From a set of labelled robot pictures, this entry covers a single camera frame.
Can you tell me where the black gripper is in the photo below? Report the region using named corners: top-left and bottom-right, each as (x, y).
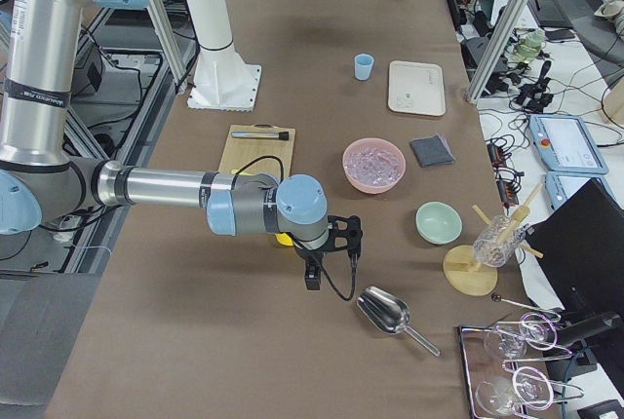
top-left (294, 246), bottom-right (324, 290)

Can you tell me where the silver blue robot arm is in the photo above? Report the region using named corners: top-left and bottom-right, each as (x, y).
top-left (1, 0), bottom-right (336, 290)

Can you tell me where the metal ice scoop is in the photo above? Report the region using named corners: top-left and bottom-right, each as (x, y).
top-left (357, 286), bottom-right (441, 357)

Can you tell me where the clear ice cubes pile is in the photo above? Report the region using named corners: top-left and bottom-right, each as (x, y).
top-left (345, 141), bottom-right (404, 185)

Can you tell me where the light blue plastic cup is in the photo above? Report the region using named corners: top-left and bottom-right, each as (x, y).
top-left (354, 54), bottom-right (374, 81)

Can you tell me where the yellow lemon front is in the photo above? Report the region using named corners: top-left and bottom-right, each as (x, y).
top-left (275, 233), bottom-right (293, 247)

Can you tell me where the pink bowl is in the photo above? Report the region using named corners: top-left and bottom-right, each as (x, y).
top-left (341, 136), bottom-right (407, 195)

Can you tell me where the wooden cutting board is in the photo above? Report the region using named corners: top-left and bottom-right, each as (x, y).
top-left (218, 124), bottom-right (296, 178)

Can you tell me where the mint green bowl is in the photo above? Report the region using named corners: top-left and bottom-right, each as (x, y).
top-left (415, 202), bottom-right (463, 245)

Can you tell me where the wooden glass drying stand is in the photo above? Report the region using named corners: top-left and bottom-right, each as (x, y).
top-left (443, 183), bottom-right (543, 296)

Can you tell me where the grey folded cloth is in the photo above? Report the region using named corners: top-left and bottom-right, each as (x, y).
top-left (409, 134), bottom-right (455, 168)

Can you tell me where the clear textured glass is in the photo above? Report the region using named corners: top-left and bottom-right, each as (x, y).
top-left (473, 215), bottom-right (527, 268)

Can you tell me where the long bar spoon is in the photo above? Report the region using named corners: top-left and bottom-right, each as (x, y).
top-left (490, 292), bottom-right (561, 318)

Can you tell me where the cream rabbit serving tray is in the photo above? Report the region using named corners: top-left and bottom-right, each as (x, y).
top-left (388, 60), bottom-right (446, 117)

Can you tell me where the wine glass upper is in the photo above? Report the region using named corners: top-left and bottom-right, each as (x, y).
top-left (484, 324), bottom-right (527, 360)

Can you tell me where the metal wine glass rack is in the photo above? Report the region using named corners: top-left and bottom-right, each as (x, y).
top-left (457, 312), bottom-right (584, 418)

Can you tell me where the wine glass lower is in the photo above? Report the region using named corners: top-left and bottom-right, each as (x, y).
top-left (476, 376), bottom-right (520, 418)

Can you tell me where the blue teach pendant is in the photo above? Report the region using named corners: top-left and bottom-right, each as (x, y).
top-left (545, 171), bottom-right (614, 210)
top-left (528, 114), bottom-right (609, 175)

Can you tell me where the black monitor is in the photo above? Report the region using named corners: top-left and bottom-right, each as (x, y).
top-left (526, 178), bottom-right (623, 315)

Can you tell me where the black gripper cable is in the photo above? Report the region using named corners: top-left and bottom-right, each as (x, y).
top-left (296, 213), bottom-right (365, 302)

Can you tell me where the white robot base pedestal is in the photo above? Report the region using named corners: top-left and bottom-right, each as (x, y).
top-left (186, 0), bottom-right (261, 112)

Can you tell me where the aluminium frame post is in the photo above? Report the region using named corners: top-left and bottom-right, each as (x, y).
top-left (466, 0), bottom-right (528, 104)

